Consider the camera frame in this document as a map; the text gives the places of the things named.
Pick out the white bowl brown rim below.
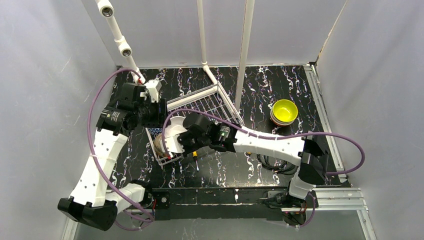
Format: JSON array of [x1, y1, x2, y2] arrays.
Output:
[[153, 133, 168, 159]]

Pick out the yellow green bowl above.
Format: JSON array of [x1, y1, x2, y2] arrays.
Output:
[[271, 99, 299, 123]]

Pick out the red patterned blue bowl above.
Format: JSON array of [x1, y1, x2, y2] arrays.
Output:
[[148, 128, 162, 138]]

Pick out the grey white bowl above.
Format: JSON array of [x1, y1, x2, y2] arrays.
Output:
[[164, 115, 187, 138]]

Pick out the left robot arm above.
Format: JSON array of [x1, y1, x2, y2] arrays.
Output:
[[57, 80, 168, 231]]

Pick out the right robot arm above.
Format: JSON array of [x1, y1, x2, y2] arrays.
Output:
[[173, 113, 329, 199]]

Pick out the white vertical pole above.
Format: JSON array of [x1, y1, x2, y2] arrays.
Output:
[[234, 0, 255, 112]]

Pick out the yellow handled screwdriver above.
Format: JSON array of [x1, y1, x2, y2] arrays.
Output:
[[192, 151, 200, 172]]

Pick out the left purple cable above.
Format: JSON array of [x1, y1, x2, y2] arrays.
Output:
[[87, 68, 155, 232]]

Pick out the purple cable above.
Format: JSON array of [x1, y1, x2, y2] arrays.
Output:
[[87, 68, 155, 232], [161, 108, 366, 229]]

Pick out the white wire dish rack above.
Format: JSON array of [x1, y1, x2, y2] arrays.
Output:
[[146, 82, 244, 168]]

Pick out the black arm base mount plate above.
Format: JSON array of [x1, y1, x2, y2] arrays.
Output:
[[121, 187, 319, 222]]

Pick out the white pvc pipe frame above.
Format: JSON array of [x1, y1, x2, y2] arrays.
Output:
[[94, 0, 246, 114]]

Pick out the coiled black cable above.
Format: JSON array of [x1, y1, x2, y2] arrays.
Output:
[[256, 153, 301, 176]]

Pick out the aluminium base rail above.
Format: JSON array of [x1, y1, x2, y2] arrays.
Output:
[[62, 187, 379, 240]]

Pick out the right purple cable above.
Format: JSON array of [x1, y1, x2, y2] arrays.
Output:
[[161, 108, 366, 229]]

